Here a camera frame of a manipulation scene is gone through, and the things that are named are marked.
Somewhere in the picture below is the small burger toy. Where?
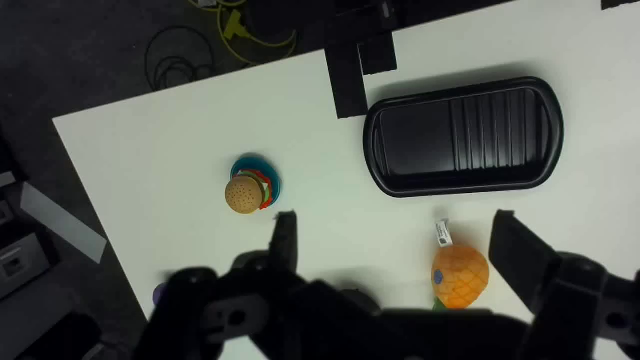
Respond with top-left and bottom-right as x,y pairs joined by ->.
230,153 -> 285,210

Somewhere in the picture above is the orange plush pineapple toy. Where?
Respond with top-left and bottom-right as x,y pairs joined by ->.
431,223 -> 493,314

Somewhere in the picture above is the dark grey box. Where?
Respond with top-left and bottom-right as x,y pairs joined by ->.
0,225 -> 63,303

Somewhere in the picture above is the black frame equipment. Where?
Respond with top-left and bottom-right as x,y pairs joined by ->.
358,30 -> 401,77

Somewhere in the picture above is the toy hamburger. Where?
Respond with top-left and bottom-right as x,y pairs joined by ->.
224,168 -> 277,216

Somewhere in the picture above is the thin black coiled cable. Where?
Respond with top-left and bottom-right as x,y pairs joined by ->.
143,24 -> 221,91

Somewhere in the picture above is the black grill pan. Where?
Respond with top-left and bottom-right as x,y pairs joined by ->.
325,44 -> 567,200

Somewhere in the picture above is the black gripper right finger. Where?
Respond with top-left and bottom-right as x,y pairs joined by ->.
489,208 -> 560,316

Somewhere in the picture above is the yellow-green cable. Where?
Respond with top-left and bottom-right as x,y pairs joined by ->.
189,0 -> 301,67

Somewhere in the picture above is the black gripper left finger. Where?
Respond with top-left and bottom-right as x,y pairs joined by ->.
269,210 -> 301,276

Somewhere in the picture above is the grey flat panel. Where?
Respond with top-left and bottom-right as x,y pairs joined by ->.
18,182 -> 111,264

